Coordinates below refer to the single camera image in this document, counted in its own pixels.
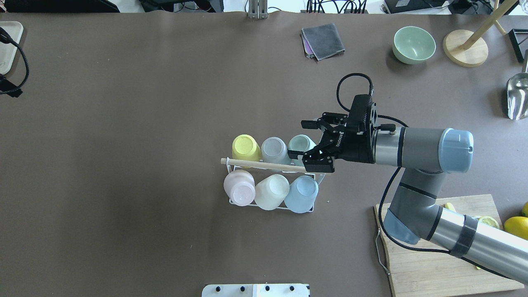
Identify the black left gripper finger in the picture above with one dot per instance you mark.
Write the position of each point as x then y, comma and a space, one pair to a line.
7, 87

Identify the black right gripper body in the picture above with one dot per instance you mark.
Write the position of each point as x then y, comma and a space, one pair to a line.
355, 147

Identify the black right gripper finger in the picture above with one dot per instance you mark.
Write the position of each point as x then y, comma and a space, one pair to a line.
332, 123
313, 161

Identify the green cup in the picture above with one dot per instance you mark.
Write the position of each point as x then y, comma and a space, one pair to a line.
300, 143

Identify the pink cup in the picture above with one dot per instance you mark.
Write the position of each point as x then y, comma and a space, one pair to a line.
240, 187

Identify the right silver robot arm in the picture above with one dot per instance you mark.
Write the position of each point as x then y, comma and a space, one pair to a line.
426, 157

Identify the light blue cup on rack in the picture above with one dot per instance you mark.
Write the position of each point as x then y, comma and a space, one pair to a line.
302, 195

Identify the grey cup on rack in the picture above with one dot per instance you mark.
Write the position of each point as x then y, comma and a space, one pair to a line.
274, 150

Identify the white cup on rack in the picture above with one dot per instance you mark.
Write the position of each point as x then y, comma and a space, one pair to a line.
271, 192

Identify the yellow cup on rack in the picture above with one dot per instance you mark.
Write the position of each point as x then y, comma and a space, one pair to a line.
245, 147

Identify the white plastic tray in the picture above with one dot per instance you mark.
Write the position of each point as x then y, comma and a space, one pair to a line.
7, 52

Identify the grey folded cloth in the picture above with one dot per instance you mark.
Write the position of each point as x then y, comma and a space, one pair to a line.
321, 42

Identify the green bowl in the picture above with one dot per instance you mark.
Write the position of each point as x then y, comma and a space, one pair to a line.
413, 45

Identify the yellow plastic knife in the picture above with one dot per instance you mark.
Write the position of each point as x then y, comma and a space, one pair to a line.
449, 206

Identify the wooden mug tree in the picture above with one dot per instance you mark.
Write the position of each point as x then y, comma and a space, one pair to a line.
469, 49

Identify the wooden cutting board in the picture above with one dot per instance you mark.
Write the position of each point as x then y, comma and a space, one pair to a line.
432, 274

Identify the lemon slice left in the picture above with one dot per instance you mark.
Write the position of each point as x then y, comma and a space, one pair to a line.
489, 221

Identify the metal scoop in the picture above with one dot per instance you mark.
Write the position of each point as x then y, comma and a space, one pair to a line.
517, 92

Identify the yellow lemon lower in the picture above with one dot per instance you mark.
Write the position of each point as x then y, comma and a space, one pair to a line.
524, 210

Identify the yellow lemon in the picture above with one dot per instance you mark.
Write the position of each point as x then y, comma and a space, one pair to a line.
524, 210
517, 226

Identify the yellow lemon upper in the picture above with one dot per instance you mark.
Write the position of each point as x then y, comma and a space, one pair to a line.
517, 226

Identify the black glass rack tray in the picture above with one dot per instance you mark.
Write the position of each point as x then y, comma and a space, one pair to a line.
517, 37

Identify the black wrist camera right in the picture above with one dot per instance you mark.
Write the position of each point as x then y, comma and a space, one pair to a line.
363, 113

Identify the white wire cup rack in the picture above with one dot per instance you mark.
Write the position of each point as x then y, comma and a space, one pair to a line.
261, 170

